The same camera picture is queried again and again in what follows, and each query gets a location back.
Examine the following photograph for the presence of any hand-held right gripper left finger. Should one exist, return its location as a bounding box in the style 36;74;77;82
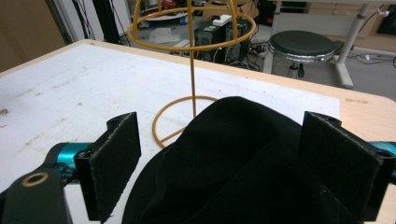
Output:
74;111;142;224

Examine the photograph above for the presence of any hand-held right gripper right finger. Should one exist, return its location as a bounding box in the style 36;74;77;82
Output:
297;110;396;222

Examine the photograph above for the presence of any black hat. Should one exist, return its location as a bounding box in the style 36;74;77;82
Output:
120;96;365;224

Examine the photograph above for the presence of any yellow wire hat stand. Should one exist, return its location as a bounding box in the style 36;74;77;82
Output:
127;0;257;149

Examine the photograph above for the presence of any round black stool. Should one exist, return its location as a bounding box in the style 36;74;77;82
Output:
267;30;338;78

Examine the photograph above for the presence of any black metal stand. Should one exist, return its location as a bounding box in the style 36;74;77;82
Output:
92;0;121;45

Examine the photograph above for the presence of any black computer tower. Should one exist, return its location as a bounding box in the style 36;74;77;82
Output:
193;21;250;64

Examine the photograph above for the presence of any white desk frame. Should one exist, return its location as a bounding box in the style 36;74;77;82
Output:
262;0;396;90

